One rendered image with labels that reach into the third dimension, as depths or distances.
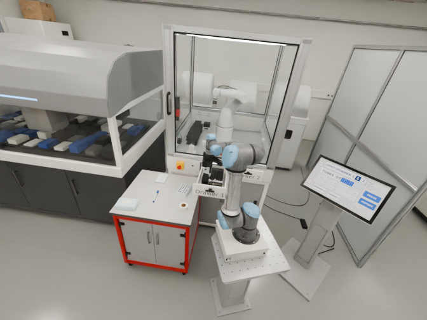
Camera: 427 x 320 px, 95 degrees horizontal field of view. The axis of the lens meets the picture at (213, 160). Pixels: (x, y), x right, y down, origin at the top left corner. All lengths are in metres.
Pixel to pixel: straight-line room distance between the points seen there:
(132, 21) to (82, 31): 1.21
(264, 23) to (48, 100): 3.96
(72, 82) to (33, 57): 0.36
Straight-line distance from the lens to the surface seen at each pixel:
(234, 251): 1.32
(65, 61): 1.89
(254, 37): 1.56
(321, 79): 5.11
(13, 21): 5.52
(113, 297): 2.19
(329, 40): 5.05
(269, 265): 1.43
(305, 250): 2.29
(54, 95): 1.88
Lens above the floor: 1.92
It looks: 31 degrees down
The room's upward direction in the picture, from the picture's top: 6 degrees clockwise
